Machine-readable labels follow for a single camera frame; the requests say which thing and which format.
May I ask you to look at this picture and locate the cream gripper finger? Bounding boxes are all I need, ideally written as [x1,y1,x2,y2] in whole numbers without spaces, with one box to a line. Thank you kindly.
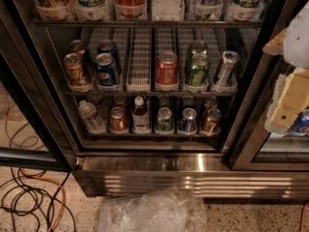
[263,29,287,55]
[265,69,309,134]

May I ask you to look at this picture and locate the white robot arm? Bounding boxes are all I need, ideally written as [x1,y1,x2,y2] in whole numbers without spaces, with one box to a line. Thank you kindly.
[263,2,309,134]

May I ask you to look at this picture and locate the blue can right compartment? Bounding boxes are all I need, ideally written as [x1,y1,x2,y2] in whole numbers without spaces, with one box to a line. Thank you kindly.
[290,108,309,135]

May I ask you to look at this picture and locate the silver slim can middle shelf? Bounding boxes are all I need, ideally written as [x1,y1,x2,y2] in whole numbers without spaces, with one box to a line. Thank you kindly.
[213,50,239,87]

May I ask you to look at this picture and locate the green can middle back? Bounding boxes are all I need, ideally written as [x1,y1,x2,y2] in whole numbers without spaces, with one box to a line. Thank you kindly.
[187,41,208,58]

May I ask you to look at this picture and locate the copper can bottom front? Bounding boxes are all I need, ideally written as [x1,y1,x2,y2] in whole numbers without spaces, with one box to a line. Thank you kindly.
[202,108,222,132]

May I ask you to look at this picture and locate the green can middle front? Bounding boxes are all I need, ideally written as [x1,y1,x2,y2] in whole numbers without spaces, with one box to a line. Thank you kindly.
[184,53,210,87]

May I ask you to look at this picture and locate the blue can bottom front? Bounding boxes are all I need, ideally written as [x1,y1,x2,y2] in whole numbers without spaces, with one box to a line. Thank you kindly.
[179,108,197,133]

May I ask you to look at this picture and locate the orange red can middle shelf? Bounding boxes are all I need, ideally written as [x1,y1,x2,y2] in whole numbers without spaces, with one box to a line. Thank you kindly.
[156,51,178,85]

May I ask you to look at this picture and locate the clear water bottle top shelf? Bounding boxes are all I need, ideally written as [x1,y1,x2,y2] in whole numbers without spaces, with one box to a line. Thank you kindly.
[152,0,184,21]

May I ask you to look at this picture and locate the clear water bottle shelf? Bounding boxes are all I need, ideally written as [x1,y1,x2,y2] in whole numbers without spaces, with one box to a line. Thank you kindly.
[152,0,184,21]
[78,101,105,134]

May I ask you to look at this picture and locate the green can bottom front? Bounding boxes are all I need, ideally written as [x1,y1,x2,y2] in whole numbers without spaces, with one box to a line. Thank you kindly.
[156,107,173,132]

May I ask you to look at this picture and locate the blue can middle back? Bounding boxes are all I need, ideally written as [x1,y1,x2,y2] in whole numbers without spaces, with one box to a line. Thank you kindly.
[97,39,122,72]

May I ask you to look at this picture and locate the blue pepsi can front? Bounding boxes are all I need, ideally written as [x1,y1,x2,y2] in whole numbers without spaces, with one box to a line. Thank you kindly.
[95,53,120,86]

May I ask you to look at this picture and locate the red can bottom front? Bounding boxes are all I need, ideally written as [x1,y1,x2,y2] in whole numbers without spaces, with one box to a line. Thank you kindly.
[109,106,127,131]

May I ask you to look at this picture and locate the clear water bottle bottom shelf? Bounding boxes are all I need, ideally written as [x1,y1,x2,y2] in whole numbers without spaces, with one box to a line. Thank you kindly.
[78,101,105,134]

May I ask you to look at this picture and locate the brown can middle back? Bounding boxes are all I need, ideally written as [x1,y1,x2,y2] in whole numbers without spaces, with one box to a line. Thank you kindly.
[69,40,93,67]

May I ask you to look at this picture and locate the brown gold can middle front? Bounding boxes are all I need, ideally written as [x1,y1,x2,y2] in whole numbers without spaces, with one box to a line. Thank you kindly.
[63,52,91,86]

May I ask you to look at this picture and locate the open glass fridge door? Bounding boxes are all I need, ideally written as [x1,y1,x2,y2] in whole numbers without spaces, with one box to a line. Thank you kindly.
[0,4,71,171]

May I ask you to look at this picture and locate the dark drink bottle white cap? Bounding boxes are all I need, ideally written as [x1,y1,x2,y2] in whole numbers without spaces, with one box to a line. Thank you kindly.
[131,96,151,134]

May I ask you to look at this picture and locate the clear plastic bin with wrap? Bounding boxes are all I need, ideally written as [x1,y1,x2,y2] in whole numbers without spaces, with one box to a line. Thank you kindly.
[98,188,207,232]

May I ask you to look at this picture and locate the orange cable right floor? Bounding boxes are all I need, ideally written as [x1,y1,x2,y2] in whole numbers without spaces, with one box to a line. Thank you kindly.
[298,200,309,232]

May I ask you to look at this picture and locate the orange cable floor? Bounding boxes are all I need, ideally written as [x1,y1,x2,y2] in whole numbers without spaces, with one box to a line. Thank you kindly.
[298,200,309,232]
[19,167,67,232]

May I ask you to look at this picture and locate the orange cable left floor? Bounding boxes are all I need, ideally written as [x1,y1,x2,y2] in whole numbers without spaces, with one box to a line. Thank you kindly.
[19,167,67,232]

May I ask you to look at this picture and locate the black cables on floor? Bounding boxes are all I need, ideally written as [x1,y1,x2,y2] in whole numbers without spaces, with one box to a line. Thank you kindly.
[0,166,77,232]

